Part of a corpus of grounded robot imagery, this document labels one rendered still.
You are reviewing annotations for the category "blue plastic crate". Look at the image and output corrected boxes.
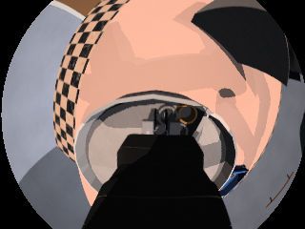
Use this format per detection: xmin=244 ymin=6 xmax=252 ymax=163
xmin=219 ymin=165 xmax=250 ymax=197

